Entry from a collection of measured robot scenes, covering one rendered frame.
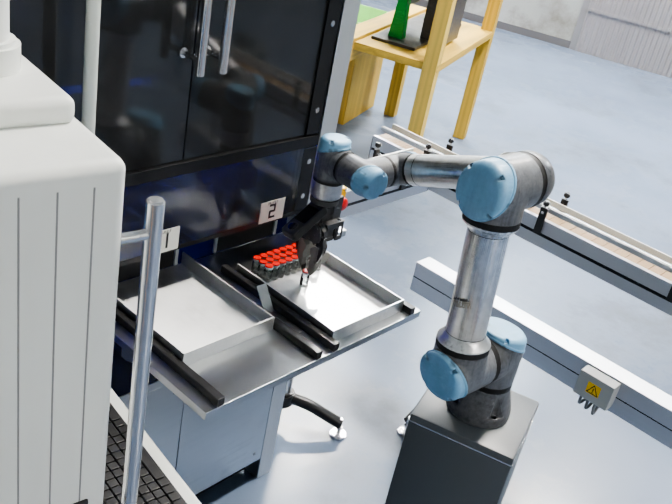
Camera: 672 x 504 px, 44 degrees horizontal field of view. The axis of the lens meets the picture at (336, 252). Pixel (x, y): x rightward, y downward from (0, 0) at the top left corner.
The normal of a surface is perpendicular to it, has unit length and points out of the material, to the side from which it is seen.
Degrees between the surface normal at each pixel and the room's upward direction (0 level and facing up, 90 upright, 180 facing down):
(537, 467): 0
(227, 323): 0
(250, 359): 0
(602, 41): 90
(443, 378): 98
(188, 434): 90
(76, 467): 90
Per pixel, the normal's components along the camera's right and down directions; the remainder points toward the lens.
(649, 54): -0.43, 0.36
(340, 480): 0.18, -0.86
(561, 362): -0.68, 0.24
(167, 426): 0.72, 0.44
